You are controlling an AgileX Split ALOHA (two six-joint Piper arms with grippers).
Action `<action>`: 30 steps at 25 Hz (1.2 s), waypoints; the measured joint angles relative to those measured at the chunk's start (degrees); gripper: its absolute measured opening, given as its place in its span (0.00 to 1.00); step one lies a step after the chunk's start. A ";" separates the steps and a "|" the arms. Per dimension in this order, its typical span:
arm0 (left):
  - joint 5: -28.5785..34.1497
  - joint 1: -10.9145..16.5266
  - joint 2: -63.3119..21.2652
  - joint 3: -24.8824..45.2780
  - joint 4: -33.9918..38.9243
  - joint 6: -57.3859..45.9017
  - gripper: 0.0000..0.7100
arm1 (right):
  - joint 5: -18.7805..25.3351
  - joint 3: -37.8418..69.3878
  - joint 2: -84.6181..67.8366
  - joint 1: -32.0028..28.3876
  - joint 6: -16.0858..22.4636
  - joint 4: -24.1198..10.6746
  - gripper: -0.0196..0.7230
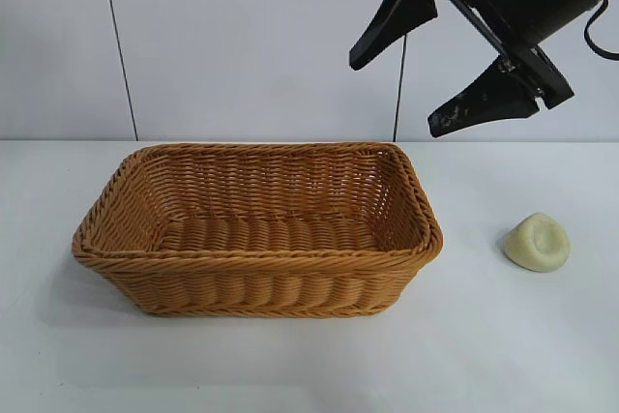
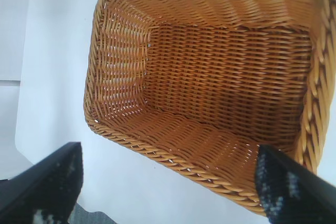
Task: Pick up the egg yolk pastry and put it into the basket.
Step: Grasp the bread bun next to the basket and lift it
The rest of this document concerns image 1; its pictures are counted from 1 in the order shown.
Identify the pale egg yolk pastry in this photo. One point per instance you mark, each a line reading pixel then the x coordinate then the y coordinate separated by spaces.
pixel 537 244

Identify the woven wicker basket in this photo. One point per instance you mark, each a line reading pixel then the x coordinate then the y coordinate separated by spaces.
pixel 271 282

